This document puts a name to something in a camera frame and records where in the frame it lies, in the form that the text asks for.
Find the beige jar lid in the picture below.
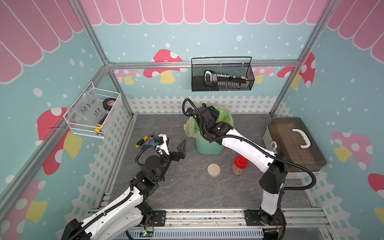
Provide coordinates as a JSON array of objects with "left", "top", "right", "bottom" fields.
[{"left": 207, "top": 164, "right": 221, "bottom": 177}]

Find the peanut jar red lid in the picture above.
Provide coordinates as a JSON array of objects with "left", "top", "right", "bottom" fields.
[{"left": 232, "top": 156, "right": 248, "bottom": 176}]

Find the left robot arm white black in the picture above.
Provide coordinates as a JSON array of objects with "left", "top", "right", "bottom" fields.
[{"left": 61, "top": 135, "right": 187, "bottom": 240}]

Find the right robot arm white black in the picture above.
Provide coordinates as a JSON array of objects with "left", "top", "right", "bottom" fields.
[{"left": 182, "top": 98, "right": 317, "bottom": 226}]

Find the green plastic bin liner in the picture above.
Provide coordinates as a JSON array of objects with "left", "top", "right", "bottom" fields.
[{"left": 184, "top": 106, "right": 234, "bottom": 139}]

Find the green trash bin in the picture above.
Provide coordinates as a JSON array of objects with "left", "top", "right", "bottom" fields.
[{"left": 195, "top": 132, "right": 225, "bottom": 155}]

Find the yellow black screwdriver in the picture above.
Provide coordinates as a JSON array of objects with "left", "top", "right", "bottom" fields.
[{"left": 135, "top": 130, "right": 155, "bottom": 148}]

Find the socket wrench set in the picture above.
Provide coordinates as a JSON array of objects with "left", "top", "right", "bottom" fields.
[{"left": 204, "top": 71, "right": 249, "bottom": 90}]

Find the yellow utility knife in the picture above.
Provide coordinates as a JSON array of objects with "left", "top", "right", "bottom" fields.
[{"left": 95, "top": 115, "right": 107, "bottom": 133}]

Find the black tape roll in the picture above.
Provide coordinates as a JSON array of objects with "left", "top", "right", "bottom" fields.
[{"left": 103, "top": 98, "right": 117, "bottom": 111}]

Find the brown lidded tool box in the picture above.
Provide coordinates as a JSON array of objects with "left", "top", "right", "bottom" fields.
[{"left": 263, "top": 118, "right": 327, "bottom": 173}]

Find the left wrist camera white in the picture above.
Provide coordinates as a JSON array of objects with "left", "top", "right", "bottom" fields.
[{"left": 154, "top": 134, "right": 170, "bottom": 156}]

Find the black wire mesh basket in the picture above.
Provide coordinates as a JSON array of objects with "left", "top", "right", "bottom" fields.
[{"left": 191, "top": 57, "right": 255, "bottom": 92}]

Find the clear wall bin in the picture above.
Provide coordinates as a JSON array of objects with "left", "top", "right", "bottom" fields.
[{"left": 64, "top": 82, "right": 124, "bottom": 139}]

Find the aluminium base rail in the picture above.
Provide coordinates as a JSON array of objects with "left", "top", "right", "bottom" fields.
[{"left": 98, "top": 206, "right": 325, "bottom": 240}]

